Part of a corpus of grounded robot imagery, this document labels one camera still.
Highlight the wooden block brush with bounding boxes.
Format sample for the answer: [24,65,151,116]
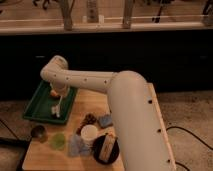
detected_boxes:
[99,134,116,163]

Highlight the orange peach fruit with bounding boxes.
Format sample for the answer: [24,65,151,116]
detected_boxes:
[50,90,59,99]

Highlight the white dish brush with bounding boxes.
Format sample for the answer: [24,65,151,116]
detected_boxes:
[51,97,63,118]

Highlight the blue sponge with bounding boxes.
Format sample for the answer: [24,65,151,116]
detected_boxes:
[98,114,112,128]

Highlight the blue cloth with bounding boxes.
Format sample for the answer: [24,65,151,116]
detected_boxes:
[68,134,91,157]

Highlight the metal cup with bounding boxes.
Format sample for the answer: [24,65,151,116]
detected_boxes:
[31,125,48,143]

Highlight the black cable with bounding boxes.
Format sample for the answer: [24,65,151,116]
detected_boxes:
[165,125,213,171]

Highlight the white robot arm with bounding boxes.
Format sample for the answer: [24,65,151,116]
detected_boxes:
[40,55,176,171]

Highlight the green plastic cup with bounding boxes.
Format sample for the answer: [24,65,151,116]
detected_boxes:
[50,133,66,150]

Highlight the black round plate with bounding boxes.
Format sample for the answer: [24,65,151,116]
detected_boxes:
[92,134,120,165]

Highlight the green plastic tray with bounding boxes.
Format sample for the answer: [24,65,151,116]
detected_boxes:
[23,81,77,124]

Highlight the white cup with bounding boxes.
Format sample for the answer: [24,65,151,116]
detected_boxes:
[81,125,98,145]

